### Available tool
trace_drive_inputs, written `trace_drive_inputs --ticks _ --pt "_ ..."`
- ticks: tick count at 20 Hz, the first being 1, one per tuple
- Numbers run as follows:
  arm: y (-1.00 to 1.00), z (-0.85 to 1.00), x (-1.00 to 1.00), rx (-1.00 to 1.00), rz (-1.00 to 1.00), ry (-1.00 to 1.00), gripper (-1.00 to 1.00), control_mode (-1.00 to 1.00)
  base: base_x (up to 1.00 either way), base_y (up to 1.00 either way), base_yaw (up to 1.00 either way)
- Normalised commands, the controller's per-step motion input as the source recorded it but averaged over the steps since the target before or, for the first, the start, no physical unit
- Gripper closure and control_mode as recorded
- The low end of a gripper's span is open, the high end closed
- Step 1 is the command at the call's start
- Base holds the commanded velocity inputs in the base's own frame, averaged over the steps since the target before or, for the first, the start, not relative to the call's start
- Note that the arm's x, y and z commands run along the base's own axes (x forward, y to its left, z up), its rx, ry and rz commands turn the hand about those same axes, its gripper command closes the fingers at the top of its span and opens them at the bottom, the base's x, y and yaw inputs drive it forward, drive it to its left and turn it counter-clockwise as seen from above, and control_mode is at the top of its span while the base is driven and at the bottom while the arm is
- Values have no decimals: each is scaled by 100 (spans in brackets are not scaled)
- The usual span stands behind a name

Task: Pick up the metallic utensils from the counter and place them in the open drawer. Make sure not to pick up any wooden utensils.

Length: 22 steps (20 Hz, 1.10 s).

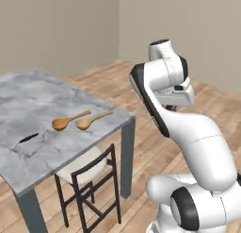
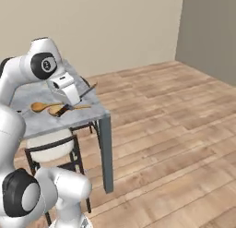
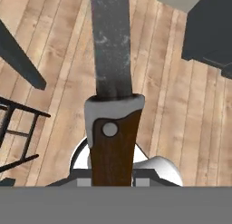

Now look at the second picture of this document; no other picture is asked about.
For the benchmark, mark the black stool with white seat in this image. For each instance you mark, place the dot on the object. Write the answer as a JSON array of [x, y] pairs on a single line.
[[49, 147]]

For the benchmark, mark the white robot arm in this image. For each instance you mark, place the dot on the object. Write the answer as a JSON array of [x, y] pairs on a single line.
[[12, 74]]

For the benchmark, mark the grey table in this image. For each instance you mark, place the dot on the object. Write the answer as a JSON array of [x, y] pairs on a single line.
[[87, 110]]

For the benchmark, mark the wooden spoon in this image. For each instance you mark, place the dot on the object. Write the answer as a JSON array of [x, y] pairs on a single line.
[[38, 106]]

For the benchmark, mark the wooden spatula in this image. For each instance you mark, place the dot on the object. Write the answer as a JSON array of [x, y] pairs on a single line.
[[54, 110]]

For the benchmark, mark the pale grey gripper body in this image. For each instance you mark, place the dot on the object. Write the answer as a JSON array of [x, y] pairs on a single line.
[[69, 94]]

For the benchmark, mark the dark metallic knife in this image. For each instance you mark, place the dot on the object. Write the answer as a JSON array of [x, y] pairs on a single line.
[[89, 90]]

